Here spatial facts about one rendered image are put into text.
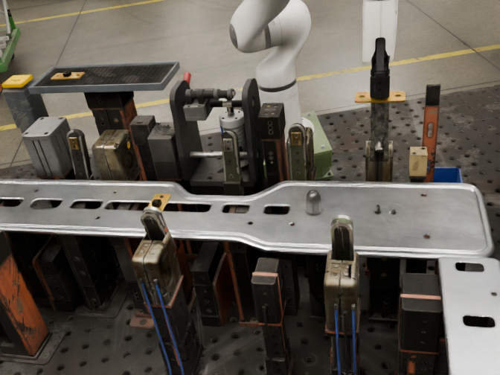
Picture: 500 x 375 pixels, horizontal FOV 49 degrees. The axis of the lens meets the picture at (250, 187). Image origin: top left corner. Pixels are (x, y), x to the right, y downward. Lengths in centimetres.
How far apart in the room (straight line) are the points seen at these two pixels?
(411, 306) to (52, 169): 91
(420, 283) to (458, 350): 16
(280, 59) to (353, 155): 43
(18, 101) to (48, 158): 26
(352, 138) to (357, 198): 82
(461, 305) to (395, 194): 31
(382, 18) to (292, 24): 73
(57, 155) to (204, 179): 36
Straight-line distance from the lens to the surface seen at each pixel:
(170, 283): 107
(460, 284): 98
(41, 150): 142
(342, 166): 180
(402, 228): 108
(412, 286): 99
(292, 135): 120
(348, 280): 90
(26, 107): 162
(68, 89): 148
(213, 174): 134
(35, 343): 140
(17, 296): 132
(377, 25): 88
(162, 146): 131
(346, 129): 201
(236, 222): 111
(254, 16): 151
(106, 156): 133
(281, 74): 163
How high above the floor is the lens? 168
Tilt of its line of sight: 34 degrees down
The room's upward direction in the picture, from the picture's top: 8 degrees counter-clockwise
